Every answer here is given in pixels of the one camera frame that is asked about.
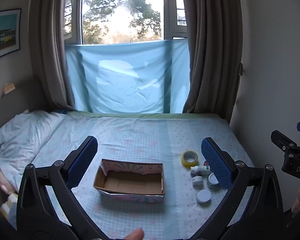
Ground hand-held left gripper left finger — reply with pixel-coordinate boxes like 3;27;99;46
16;135;108;240

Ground pink soft toy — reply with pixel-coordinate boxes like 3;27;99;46
0;160;12;195

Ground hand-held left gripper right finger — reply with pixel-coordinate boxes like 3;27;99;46
190;137;284;240

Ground yellow tape roll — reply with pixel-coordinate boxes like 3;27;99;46
181;151;199;167

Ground yellow and white packets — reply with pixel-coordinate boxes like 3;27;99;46
0;192;18;223

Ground white bottle green label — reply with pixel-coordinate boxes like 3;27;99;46
190;165;211;176

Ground blue checked bed sheet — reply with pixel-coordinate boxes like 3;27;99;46
31;112;256;240

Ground window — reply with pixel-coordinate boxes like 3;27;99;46
64;0;188;46

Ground jar with pale green lid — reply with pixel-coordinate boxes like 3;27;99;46
206;173;219;189

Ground light blue pillow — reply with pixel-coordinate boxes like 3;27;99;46
0;109;66;194

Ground beige small box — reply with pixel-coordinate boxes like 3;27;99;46
3;82;16;95

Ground grey-brown curtain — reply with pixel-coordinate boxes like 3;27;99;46
29;0;85;111
181;0;243;114

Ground light blue hanging cloth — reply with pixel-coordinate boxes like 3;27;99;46
65;39;190;114

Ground cardboard box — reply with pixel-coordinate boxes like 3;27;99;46
93;158;165;202

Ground framed wall poster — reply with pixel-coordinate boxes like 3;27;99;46
0;8;22;62

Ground person's left hand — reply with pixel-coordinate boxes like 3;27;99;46
122;228;144;240

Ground flat white round lid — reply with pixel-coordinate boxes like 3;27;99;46
196;189;212;204

